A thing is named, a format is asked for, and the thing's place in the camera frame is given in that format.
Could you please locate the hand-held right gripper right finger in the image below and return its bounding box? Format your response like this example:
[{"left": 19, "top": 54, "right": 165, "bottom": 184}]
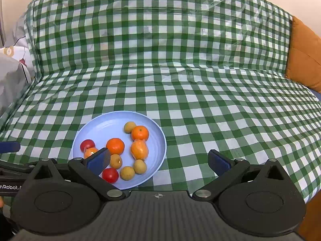
[{"left": 192, "top": 149, "right": 293, "bottom": 201}]

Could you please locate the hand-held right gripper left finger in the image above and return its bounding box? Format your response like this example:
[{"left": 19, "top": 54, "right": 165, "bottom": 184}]
[{"left": 26, "top": 148, "right": 126, "bottom": 201}]

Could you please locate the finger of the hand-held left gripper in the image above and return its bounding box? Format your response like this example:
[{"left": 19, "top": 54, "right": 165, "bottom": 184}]
[{"left": 0, "top": 142, "right": 21, "bottom": 153}]

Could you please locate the longan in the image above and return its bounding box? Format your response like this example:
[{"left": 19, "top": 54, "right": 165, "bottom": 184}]
[
  {"left": 110, "top": 154, "right": 123, "bottom": 169},
  {"left": 120, "top": 166, "right": 135, "bottom": 181},
  {"left": 124, "top": 122, "right": 137, "bottom": 134},
  {"left": 133, "top": 159, "right": 147, "bottom": 174}
]

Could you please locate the blue plate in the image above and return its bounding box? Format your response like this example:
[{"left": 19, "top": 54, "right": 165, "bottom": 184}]
[{"left": 72, "top": 111, "right": 167, "bottom": 190}]

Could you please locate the plastic-wrapped tangerine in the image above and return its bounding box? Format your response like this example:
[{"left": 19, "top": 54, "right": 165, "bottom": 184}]
[{"left": 130, "top": 140, "right": 149, "bottom": 160}]

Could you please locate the cherry tomato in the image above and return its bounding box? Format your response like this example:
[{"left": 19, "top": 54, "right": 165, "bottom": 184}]
[
  {"left": 80, "top": 139, "right": 96, "bottom": 153},
  {"left": 102, "top": 167, "right": 119, "bottom": 184}
]

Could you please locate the grey cloth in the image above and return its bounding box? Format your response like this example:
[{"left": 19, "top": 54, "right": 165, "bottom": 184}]
[{"left": 0, "top": 54, "right": 30, "bottom": 116}]

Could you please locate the white floral bedding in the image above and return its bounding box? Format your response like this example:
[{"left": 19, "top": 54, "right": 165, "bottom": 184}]
[{"left": 0, "top": 38, "right": 36, "bottom": 81}]

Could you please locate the green checked tablecloth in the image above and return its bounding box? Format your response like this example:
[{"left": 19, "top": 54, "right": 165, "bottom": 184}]
[{"left": 0, "top": 0, "right": 320, "bottom": 206}]

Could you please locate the orange cushion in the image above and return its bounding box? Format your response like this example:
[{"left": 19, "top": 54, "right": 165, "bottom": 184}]
[{"left": 285, "top": 16, "right": 321, "bottom": 93}]

